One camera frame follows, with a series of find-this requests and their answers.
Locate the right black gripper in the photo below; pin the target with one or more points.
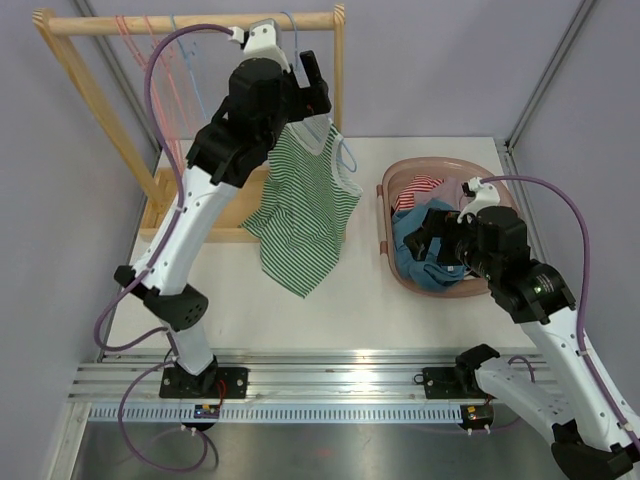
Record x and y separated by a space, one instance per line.
439 222

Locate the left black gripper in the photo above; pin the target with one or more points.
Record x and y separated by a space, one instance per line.
309 100

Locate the blue tank top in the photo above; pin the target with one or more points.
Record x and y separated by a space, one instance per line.
429 275

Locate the red white striped tank top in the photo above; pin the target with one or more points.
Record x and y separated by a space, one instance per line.
417 187

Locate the green white striped tank top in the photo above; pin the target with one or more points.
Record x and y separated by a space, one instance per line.
308 198

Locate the pink wire hanger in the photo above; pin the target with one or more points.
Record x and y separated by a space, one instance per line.
159 83

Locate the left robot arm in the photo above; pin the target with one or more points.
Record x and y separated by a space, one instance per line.
262 98

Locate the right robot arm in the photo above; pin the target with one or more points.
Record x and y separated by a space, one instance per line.
586 439

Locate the pink plastic basin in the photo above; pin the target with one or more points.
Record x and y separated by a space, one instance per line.
394 180

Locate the wooden clothes rack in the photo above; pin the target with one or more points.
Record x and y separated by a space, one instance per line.
58 31

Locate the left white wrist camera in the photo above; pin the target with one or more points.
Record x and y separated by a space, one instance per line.
261 40

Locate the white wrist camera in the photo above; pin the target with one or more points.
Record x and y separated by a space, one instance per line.
481 196
261 40

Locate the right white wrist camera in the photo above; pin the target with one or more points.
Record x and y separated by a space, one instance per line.
481 196

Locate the left aluminium frame post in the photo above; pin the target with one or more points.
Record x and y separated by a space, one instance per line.
123 97

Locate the aluminium frame post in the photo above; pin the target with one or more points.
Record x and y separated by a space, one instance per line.
560 54
123 97

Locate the right aluminium frame post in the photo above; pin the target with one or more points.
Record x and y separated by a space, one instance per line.
560 54

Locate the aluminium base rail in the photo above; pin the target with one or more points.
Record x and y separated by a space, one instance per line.
283 376

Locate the white slotted cable duct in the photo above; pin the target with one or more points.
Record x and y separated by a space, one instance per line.
280 414

